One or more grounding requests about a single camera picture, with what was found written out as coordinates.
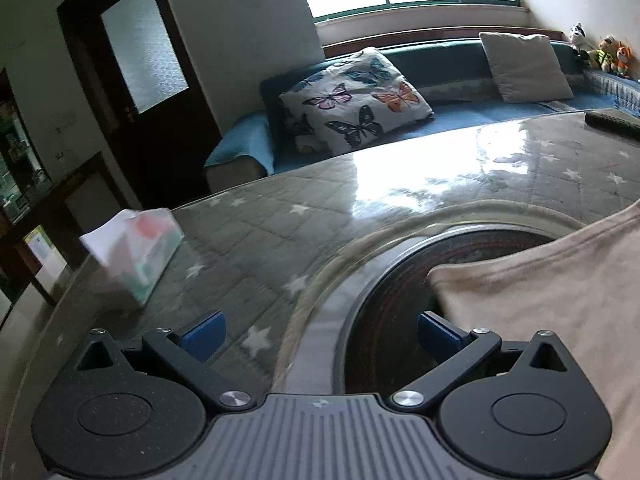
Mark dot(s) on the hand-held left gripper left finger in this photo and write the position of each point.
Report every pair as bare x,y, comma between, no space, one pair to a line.
202,337

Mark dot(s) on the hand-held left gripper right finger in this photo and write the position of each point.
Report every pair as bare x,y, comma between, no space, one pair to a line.
437,335

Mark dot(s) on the beige cloth garment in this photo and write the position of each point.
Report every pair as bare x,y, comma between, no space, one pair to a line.
550,300

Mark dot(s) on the round built-in table stove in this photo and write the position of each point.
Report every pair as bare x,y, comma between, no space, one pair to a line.
400,285

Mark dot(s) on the tissue pack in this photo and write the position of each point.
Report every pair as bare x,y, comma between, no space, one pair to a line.
140,250

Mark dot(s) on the grey star quilted table cover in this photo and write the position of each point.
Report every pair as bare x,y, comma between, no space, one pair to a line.
250,220

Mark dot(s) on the low dark wooden cabinet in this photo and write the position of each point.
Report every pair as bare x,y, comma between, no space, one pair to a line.
80,182

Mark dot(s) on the dark wooden glass door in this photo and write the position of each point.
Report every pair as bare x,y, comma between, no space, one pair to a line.
165,135

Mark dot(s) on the blue sofa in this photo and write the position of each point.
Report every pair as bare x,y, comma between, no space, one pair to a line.
450,110

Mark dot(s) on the butterfly print pillow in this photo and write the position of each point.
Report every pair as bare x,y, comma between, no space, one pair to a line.
350,105

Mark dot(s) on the tall display shelf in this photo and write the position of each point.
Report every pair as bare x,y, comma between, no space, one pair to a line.
15,160

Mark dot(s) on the black remote control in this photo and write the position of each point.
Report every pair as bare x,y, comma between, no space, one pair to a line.
615,121

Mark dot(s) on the plain beige pillow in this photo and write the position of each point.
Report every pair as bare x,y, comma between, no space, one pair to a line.
530,67

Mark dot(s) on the panda plush toy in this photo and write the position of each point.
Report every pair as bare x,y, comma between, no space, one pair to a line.
580,42

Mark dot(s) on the yellow green plush toy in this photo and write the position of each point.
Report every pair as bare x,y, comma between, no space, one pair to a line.
606,52

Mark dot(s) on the orange plush toy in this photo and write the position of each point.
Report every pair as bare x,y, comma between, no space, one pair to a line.
625,60

